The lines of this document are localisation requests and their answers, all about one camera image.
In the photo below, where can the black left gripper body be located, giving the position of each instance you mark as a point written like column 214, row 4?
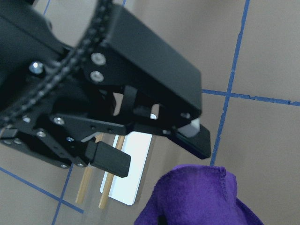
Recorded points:
column 120, row 78

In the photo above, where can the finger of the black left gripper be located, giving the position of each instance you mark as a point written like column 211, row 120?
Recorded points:
column 198, row 145
column 107, row 158

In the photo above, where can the purple microfibre towel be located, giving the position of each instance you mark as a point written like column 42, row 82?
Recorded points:
column 196, row 195

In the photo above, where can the right wooden rack rod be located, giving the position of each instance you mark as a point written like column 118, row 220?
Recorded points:
column 109, row 178

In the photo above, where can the wooden rack rod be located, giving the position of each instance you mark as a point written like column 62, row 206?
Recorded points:
column 109, row 178
column 84, row 185

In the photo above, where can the left wooden rack rod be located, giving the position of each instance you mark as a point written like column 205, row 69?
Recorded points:
column 84, row 185

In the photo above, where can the white rack base tray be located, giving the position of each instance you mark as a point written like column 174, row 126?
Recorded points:
column 124, row 190

